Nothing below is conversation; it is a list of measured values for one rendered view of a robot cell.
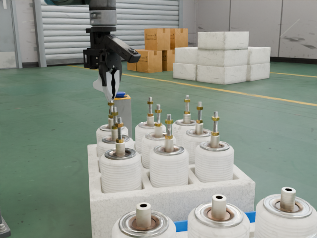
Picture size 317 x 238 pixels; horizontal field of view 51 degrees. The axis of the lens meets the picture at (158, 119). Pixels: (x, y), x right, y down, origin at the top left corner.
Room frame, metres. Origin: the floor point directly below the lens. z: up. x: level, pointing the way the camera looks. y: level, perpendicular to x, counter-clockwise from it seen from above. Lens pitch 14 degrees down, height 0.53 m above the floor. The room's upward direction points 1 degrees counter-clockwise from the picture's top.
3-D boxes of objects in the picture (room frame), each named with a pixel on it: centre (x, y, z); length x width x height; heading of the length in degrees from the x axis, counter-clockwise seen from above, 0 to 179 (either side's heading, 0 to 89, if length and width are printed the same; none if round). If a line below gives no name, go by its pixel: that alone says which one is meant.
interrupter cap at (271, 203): (0.50, -0.21, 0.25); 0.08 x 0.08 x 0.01
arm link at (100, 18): (0.98, 0.15, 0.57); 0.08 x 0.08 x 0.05
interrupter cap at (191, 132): (0.92, -0.12, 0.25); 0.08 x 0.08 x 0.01
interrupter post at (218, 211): (0.47, -0.09, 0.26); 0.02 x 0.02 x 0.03
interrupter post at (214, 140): (0.80, -0.14, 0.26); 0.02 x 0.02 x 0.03
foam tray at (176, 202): (0.89, 0.00, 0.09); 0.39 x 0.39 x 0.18; 12
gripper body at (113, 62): (0.99, 0.16, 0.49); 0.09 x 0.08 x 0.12; 61
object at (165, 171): (0.77, -0.02, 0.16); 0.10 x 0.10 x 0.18
